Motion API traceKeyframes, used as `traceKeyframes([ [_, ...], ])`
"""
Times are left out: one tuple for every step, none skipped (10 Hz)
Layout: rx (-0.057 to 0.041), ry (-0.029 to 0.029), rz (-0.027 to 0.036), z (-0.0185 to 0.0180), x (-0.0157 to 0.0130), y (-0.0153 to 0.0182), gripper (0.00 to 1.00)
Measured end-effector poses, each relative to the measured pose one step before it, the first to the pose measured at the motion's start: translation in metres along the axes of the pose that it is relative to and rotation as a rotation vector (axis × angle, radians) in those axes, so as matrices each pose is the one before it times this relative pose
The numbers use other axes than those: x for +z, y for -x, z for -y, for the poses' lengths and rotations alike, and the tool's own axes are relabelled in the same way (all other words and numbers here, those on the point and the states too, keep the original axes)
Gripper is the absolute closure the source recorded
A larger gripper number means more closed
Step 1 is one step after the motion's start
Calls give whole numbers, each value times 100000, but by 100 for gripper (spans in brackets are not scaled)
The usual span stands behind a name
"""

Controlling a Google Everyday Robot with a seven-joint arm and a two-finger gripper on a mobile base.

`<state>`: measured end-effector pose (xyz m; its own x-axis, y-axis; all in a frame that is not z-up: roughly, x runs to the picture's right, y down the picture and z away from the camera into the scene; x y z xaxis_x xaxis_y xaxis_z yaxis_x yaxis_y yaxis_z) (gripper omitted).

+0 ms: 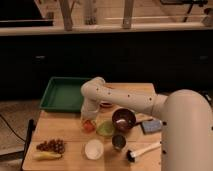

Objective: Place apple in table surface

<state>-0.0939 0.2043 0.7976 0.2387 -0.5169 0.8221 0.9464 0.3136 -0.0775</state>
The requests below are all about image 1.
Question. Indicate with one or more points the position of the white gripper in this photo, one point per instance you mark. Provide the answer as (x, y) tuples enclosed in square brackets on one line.
[(89, 111)]

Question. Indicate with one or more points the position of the red apple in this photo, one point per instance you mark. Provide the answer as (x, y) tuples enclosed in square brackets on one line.
[(88, 126)]

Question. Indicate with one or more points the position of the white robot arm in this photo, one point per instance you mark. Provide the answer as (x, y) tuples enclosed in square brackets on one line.
[(187, 118)]

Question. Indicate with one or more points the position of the brown bowl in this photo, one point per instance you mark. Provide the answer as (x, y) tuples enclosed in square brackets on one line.
[(123, 119)]

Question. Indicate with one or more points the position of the dark metal cup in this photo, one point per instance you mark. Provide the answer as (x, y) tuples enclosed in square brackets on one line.
[(118, 142)]

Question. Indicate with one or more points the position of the green plastic tray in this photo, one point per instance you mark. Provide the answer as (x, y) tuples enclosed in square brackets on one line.
[(63, 94)]

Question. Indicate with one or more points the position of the bunch of dark grapes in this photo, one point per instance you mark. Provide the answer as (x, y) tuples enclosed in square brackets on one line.
[(54, 145)]

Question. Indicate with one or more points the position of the black clamp stand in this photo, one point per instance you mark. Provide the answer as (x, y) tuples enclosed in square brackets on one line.
[(30, 129)]

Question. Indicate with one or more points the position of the yellow banana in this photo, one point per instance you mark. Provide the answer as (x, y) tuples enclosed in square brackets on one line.
[(46, 156)]

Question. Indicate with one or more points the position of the blue sponge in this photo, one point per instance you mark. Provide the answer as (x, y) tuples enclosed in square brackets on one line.
[(151, 126)]

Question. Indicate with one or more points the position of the white handled black brush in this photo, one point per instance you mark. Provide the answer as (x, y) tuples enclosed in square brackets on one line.
[(132, 155)]

